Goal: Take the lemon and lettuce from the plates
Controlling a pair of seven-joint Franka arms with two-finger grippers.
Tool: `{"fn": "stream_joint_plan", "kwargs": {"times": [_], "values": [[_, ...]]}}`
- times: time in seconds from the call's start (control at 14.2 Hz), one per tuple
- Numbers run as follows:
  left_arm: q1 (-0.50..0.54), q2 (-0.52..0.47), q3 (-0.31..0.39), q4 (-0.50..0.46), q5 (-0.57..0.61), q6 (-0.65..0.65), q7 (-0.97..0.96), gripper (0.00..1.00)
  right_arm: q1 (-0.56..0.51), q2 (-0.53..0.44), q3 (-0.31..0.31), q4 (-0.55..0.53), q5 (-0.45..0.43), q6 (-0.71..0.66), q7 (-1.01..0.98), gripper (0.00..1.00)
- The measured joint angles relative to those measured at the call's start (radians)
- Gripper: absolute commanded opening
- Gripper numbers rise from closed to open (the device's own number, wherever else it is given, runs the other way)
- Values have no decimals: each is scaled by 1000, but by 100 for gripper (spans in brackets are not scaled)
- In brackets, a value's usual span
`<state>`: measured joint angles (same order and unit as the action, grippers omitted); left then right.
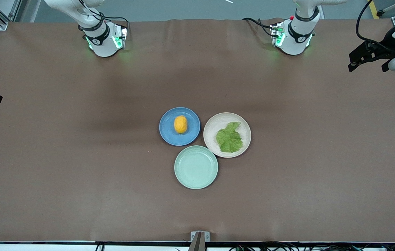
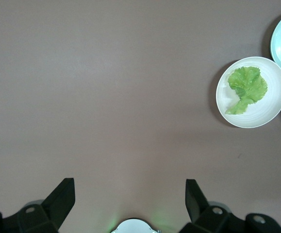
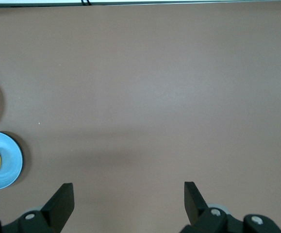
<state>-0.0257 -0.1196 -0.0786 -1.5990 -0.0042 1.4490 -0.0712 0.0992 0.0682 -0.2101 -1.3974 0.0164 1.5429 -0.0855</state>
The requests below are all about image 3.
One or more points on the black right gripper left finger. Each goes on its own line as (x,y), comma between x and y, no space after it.
(57,208)

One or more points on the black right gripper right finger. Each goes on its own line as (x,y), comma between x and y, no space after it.
(194,206)

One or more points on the blue round plate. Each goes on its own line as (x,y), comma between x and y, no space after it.
(9,155)

